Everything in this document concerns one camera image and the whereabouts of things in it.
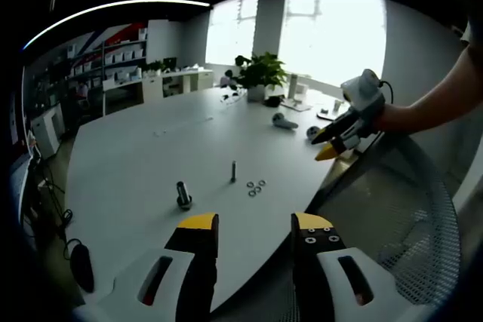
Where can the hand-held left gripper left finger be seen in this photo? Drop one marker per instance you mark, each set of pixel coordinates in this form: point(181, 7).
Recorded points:
point(151, 284)

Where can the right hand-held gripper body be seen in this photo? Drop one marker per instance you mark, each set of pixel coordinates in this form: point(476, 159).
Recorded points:
point(366, 92)

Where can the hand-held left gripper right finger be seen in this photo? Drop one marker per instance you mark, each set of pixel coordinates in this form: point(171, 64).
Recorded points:
point(351, 288)

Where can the thick threaded stud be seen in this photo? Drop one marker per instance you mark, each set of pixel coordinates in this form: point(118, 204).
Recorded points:
point(182, 191)

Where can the thin threaded stud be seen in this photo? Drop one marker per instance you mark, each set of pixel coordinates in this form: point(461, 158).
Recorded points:
point(233, 169)

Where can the white flat tray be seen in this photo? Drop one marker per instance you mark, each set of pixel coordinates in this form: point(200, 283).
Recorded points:
point(298, 105)

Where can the white cylindrical bottle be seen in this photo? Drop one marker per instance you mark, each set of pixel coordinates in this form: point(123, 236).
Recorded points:
point(293, 87)

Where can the small black device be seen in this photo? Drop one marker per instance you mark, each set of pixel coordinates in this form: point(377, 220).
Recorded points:
point(272, 102)

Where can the black oval pouch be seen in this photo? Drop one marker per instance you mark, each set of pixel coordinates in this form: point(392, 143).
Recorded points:
point(83, 267)

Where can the grey mesh office chair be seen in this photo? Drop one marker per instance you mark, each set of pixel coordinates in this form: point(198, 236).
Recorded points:
point(396, 216)

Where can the green potted plant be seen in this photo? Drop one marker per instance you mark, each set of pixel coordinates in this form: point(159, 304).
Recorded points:
point(264, 69)

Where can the white counter cabinet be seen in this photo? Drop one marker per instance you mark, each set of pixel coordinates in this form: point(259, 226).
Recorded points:
point(181, 82)

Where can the small black monitor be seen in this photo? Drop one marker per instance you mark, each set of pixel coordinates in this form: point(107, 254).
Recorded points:
point(170, 63)

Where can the white box machine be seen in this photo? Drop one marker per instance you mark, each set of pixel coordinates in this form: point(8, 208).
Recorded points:
point(47, 133)

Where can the small green plant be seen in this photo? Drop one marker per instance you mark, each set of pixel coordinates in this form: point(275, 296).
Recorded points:
point(154, 66)

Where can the long ceiling light strip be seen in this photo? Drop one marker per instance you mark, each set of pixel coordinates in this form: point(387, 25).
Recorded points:
point(162, 0)

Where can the row of white storage bins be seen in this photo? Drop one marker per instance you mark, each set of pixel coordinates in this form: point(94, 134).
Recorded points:
point(120, 56)

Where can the metal shelving rack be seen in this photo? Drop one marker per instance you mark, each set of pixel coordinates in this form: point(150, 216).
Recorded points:
point(105, 62)

